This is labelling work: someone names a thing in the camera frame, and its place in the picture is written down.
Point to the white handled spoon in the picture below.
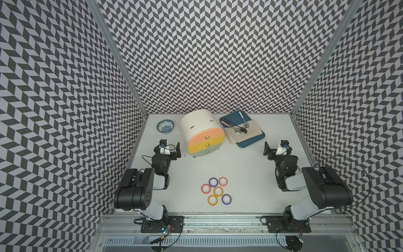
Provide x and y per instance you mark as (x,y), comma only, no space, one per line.
(245,123)

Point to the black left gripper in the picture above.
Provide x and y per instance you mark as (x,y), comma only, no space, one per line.
(173,154)

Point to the grey bottom drawer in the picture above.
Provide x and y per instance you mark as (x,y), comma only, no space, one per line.
(205,150)

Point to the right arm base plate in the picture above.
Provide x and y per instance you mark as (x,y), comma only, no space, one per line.
(282,225)

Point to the teal tray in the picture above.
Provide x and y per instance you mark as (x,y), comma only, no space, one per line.
(243,140)

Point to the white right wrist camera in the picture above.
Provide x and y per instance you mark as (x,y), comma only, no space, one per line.
(282,148)

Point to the yellow tape roll lower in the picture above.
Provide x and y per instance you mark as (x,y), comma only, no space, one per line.
(212,200)

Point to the red tape roll upper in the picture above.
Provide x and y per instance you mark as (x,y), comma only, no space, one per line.
(223,181)

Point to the blue floral ceramic bowl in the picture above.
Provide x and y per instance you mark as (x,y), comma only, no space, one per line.
(165,126)

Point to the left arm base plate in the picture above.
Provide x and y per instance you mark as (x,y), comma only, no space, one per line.
(162,224)

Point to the purple tape roll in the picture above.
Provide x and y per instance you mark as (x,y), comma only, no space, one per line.
(226,199)
(213,182)

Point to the yellow tape roll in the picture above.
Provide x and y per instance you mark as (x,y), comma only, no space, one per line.
(212,200)
(218,191)

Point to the pink handled spoon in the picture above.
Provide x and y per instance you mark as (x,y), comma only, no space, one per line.
(236,130)

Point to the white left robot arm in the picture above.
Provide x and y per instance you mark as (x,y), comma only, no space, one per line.
(137,185)

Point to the dark handled spoon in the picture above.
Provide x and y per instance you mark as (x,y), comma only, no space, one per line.
(242,129)

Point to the yellow drawer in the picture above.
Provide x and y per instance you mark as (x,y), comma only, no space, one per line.
(204,144)

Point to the red tape roll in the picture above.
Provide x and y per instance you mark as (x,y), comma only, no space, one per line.
(206,189)
(223,181)

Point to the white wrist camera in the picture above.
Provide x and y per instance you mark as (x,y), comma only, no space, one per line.
(282,148)
(164,149)

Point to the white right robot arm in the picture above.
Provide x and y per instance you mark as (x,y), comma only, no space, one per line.
(325,188)

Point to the yellow tape roll upper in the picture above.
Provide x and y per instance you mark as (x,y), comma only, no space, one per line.
(218,191)

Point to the pink top drawer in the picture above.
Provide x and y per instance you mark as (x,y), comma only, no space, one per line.
(213,136)

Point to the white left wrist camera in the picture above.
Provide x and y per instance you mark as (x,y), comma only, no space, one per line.
(164,149)

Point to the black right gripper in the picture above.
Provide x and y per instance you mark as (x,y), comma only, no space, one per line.
(272,151)

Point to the white drawer cabinet shell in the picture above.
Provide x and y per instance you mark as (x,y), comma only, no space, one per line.
(196,122)

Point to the aluminium front rail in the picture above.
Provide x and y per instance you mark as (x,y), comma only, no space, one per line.
(123,232)

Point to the red tape roll left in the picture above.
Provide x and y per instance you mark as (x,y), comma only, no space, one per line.
(206,189)

